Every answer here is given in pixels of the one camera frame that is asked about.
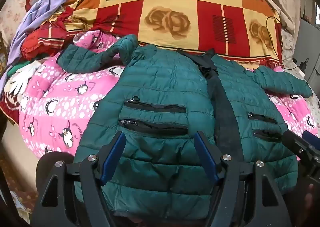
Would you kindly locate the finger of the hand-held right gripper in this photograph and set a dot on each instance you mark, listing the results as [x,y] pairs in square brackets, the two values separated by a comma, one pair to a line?
[292,139]
[311,138]

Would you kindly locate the maroon patterned cloth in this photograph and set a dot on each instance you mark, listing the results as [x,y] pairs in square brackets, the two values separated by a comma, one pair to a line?
[10,109]

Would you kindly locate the grey appliance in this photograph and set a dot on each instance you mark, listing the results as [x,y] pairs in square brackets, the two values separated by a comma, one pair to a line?
[310,41]

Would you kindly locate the black power adapter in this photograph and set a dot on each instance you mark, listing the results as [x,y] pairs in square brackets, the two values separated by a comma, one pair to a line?
[304,63]

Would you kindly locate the lavender cloth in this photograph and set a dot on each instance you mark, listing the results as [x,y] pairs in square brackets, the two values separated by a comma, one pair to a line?
[42,9]

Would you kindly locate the green puffer jacket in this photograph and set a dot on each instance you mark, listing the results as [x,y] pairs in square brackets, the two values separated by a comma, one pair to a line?
[162,79]

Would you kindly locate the white glove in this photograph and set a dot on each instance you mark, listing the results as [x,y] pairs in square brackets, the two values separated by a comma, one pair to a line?
[25,74]

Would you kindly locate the patterned floor rug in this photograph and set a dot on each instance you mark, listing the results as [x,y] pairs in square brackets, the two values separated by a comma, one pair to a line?
[21,192]

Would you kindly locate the pink penguin blanket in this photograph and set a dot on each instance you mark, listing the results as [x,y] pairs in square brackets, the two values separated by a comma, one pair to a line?
[62,106]

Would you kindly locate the white floral bed sheet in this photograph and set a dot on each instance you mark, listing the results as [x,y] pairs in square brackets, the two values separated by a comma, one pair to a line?
[288,44]

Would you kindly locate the green cloth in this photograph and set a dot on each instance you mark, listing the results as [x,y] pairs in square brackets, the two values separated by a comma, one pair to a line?
[14,69]

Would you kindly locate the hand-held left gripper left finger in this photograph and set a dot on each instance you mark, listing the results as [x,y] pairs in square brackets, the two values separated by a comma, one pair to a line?
[112,159]

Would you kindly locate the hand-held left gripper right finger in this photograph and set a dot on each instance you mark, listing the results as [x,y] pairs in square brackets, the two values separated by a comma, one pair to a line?
[206,159]

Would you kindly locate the red plaid cloth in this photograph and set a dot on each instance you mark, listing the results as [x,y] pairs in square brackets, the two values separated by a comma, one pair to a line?
[42,39]

